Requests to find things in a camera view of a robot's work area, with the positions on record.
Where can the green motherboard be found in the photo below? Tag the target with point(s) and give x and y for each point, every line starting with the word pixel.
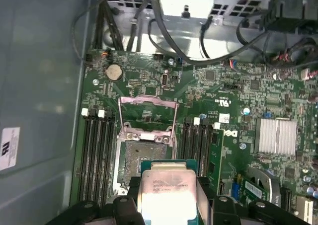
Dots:
pixel 198 91

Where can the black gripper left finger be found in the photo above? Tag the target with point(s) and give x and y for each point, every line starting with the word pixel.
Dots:
pixel 124 210

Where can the metal socket cover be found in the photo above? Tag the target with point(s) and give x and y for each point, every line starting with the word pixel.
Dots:
pixel 149 100

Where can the round coin battery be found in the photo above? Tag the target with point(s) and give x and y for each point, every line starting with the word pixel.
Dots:
pixel 113 72

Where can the black RAM slot bank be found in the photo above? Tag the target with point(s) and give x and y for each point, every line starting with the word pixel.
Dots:
pixel 196 155
pixel 97 160

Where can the silver green CPU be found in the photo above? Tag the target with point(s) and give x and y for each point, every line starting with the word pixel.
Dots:
pixel 169 185

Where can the green RAM stick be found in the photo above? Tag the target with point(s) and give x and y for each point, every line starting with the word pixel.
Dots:
pixel 216 160

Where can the black grey PC case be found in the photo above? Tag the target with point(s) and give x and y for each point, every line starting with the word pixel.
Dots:
pixel 37 61

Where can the CPU socket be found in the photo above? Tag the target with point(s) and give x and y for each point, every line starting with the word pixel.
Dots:
pixel 146 150

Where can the silver metal drive cage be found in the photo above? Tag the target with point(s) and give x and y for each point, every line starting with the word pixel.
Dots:
pixel 186 1

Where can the white label sticker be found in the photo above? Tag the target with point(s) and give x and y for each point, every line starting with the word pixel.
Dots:
pixel 10 148

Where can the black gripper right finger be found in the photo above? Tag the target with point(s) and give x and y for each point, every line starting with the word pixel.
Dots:
pixel 228 210

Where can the silver chipset heat sink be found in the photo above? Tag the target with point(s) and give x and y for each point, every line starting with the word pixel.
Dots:
pixel 275 136

